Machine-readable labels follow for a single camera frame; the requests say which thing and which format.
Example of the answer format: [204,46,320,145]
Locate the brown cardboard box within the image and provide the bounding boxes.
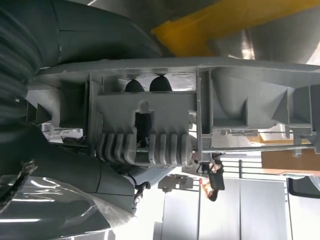
[260,132,320,176]

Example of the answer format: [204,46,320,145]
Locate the person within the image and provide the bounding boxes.
[199,160,226,203]

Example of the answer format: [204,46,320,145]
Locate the shiny clear plastic film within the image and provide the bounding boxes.
[0,175,137,240]

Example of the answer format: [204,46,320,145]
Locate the black framed screen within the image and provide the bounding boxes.
[287,177,320,200]

